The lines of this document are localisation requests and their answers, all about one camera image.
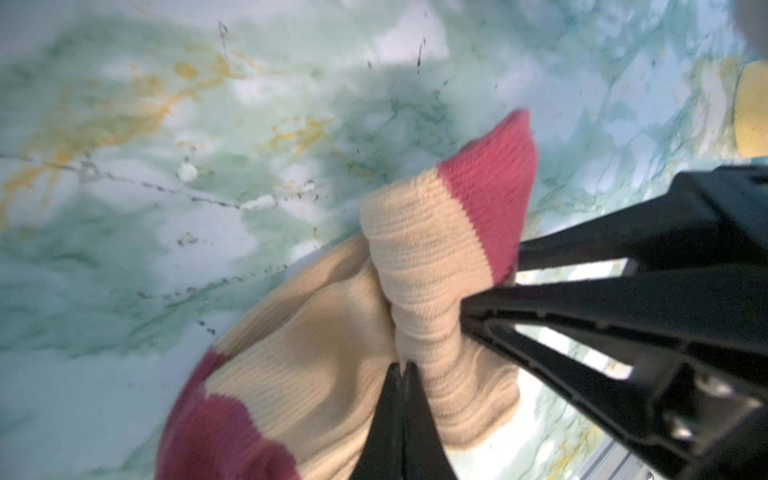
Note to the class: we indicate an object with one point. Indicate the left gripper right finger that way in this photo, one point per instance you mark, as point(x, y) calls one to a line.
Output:
point(424, 456)

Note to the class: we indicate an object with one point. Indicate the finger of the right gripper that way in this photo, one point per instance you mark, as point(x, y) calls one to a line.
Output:
point(671, 364)
point(705, 218)

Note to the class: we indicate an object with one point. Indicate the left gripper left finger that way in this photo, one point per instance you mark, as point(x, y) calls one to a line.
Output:
point(382, 454)

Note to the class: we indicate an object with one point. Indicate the beige purple striped sock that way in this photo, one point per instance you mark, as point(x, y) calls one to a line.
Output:
point(290, 392)

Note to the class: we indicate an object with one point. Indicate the yellow round sponge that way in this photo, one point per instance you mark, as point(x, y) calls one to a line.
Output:
point(750, 110)

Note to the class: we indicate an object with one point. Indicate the aluminium front rail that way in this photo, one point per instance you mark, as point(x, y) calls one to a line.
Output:
point(612, 461)

